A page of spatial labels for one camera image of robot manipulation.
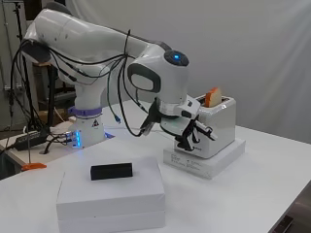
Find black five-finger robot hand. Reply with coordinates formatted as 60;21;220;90
139;102;219;153

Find steel toaster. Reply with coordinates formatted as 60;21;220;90
174;94;237;160

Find bread slice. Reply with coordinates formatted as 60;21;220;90
204;86;224;109

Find white flat box with print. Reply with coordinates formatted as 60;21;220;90
162;138;247;181

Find black block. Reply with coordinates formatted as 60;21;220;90
89;162;134;182

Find white hanging sheet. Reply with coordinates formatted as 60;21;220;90
64;0;311;145

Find black power brick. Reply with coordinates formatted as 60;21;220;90
14;130;51;151

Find orange clamp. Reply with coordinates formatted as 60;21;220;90
20;162;49;172

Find black tripod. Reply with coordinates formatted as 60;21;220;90
9;0;44;131

